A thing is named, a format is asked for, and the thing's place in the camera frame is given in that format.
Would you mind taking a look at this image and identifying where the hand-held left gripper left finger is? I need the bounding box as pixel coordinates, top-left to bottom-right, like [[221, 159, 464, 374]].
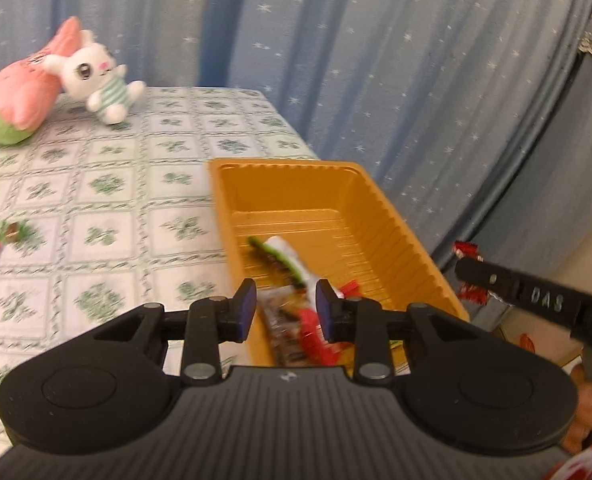
[[93, 277, 257, 386]]

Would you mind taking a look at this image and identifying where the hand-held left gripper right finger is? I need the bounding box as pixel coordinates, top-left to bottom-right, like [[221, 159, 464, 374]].
[[315, 279, 484, 386]]

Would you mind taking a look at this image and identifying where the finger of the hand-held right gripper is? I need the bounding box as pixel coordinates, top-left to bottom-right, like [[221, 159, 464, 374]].
[[454, 256, 584, 328]]

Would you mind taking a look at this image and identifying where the green white snack packet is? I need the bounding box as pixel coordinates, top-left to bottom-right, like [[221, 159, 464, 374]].
[[258, 285, 321, 367]]

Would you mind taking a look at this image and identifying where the green dark snack packet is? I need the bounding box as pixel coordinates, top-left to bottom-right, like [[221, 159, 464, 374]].
[[246, 234, 319, 292]]

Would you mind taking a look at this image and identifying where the dark red candy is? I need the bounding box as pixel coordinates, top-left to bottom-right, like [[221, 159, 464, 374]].
[[452, 240, 494, 306]]

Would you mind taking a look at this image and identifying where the orange plastic tray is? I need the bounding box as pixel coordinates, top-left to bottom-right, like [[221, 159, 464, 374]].
[[207, 157, 471, 368]]

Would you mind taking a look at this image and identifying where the red white cloth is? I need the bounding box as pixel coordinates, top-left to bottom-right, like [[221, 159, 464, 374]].
[[540, 442, 592, 480]]

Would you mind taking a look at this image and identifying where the green floral tablecloth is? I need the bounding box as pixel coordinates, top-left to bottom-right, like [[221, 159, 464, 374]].
[[0, 86, 321, 466]]

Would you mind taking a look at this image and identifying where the green brown wrapped candy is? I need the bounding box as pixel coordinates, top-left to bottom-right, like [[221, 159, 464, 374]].
[[0, 219, 33, 247]]

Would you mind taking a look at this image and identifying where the white bunny plush toy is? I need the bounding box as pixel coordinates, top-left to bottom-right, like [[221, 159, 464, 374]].
[[43, 30, 147, 126]]

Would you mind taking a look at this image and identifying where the pink starfish plush toy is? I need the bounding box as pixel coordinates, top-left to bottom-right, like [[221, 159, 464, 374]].
[[0, 16, 84, 147]]

